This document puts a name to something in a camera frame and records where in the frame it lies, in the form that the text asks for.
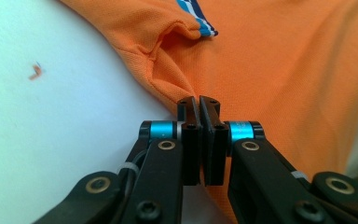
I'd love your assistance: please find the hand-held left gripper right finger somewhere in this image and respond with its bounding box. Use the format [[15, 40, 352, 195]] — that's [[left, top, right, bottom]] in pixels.
[[200, 95, 337, 224]]

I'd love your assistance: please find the small orange thread scrap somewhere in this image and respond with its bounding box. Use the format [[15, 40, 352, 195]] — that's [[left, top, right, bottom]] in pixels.
[[27, 61, 44, 81]]

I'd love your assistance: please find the orange polo shirt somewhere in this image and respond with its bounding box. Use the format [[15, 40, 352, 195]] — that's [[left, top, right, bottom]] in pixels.
[[59, 0, 358, 224]]

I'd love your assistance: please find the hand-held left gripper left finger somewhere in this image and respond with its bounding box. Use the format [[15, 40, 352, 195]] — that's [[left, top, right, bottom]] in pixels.
[[117, 95, 203, 224]]

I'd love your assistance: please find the white mat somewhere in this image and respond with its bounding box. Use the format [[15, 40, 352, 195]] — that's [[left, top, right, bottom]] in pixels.
[[0, 0, 358, 224]]

